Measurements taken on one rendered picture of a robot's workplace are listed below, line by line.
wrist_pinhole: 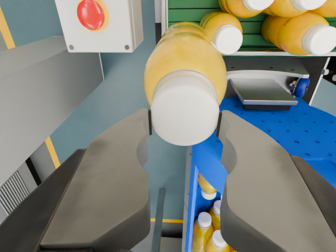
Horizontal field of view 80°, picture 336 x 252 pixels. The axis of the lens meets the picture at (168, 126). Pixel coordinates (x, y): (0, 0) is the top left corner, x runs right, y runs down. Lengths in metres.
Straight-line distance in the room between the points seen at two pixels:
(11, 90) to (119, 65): 0.83
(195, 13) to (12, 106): 0.65
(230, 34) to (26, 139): 0.77
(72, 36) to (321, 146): 0.40
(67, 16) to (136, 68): 1.18
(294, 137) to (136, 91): 1.30
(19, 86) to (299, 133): 0.83
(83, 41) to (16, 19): 1.43
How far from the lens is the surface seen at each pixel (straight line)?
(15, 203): 2.28
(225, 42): 0.34
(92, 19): 0.32
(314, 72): 1.54
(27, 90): 0.91
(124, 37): 0.32
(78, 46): 0.35
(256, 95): 0.44
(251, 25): 0.53
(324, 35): 0.39
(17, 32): 1.79
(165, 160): 1.89
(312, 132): 0.42
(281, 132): 0.39
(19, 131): 0.87
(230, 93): 0.54
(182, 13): 0.51
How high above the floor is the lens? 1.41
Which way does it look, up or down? 58 degrees down
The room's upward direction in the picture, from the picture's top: 173 degrees counter-clockwise
